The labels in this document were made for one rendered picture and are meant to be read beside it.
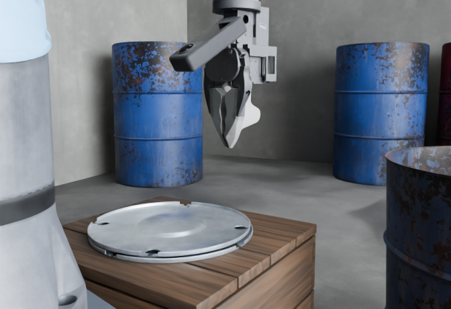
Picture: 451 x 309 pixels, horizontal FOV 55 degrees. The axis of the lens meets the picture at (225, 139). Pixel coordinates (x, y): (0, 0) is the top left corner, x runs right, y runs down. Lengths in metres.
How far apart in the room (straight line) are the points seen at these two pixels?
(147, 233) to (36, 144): 0.51
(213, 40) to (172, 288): 0.33
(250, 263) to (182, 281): 0.11
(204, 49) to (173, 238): 0.32
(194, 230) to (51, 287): 0.50
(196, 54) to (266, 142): 3.20
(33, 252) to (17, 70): 0.10
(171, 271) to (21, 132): 0.42
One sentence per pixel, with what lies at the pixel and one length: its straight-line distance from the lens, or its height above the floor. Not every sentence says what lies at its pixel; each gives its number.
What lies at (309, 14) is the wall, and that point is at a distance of 3.66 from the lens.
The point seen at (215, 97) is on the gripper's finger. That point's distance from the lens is 0.65.
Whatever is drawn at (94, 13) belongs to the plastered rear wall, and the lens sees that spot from 3.17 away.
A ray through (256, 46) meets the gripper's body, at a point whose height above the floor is 0.67.
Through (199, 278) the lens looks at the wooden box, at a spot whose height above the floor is 0.35.
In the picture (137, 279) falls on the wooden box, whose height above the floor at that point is 0.35.
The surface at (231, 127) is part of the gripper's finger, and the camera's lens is 0.63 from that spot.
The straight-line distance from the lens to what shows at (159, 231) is 0.76.
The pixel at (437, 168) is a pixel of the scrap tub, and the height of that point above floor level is 0.43.
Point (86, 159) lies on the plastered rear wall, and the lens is 3.08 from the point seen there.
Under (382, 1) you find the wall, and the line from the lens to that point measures 3.56.
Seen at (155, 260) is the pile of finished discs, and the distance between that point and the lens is 0.67.
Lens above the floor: 0.61
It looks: 7 degrees down
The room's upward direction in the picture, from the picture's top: straight up
